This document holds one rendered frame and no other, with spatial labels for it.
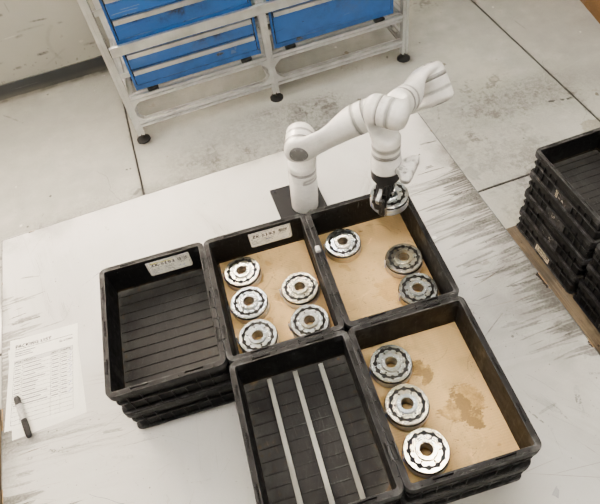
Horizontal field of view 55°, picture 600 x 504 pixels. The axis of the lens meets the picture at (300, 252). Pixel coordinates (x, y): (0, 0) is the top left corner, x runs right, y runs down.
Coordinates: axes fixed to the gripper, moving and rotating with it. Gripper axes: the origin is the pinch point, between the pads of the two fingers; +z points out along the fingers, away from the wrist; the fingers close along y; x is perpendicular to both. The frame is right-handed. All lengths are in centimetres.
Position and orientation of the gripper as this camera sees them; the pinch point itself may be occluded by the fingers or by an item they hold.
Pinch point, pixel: (385, 204)
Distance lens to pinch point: 155.2
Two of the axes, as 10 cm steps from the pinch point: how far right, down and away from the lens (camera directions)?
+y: -4.0, 7.6, -5.1
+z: 1.1, 6.0, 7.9
